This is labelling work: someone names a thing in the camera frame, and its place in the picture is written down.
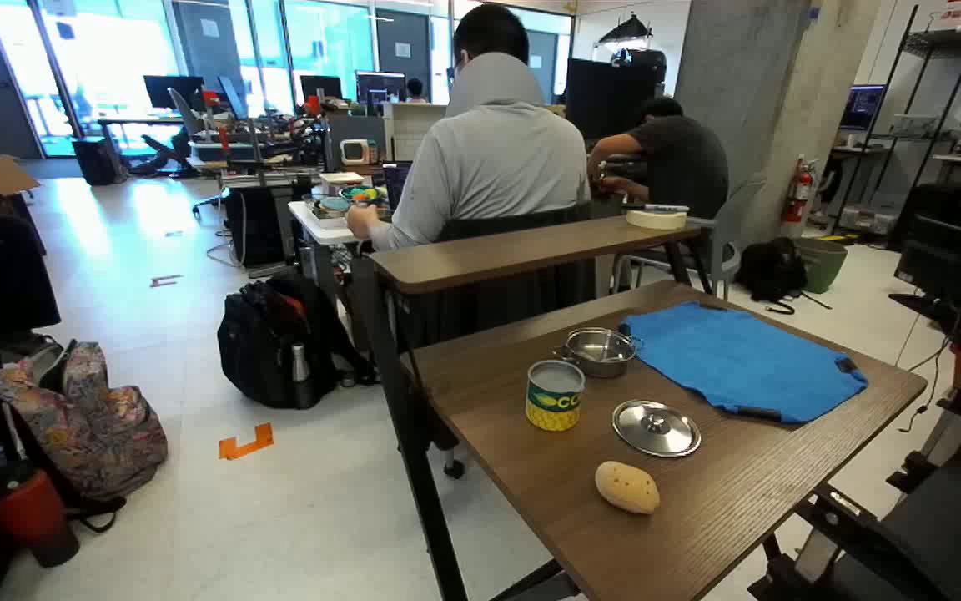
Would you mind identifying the black office chair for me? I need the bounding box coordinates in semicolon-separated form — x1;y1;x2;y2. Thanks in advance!
408;207;597;347

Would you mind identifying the small steel bowl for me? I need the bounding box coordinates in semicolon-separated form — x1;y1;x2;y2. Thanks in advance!
561;328;633;380

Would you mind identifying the person in grey sweater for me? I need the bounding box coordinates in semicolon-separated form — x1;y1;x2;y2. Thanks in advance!
347;4;590;250

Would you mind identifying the white plate on table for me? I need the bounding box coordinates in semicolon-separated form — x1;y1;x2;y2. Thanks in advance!
622;202;686;229

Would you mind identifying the black backpack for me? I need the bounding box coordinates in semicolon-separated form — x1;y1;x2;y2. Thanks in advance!
218;270;370;407

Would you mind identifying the silver pot lid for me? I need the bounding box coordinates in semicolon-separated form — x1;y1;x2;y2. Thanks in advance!
611;402;700;457

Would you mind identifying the person in dark shirt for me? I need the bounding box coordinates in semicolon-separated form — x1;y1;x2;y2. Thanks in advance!
586;98;726;218

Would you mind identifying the potato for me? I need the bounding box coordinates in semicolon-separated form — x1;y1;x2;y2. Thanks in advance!
592;459;661;516

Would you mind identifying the blue cloth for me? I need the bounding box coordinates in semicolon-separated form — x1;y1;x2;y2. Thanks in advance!
622;300;868;424

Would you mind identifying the black bag by pillar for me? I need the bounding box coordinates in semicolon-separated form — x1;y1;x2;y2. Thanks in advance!
738;236;807;300

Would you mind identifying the orange floor tape marker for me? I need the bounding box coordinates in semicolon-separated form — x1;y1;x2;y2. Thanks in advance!
218;424;273;459

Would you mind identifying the red fire extinguisher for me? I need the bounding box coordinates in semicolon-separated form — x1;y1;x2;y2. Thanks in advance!
780;155;814;228

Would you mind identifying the floral patterned bag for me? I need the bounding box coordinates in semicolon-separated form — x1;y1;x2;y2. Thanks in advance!
0;339;171;510

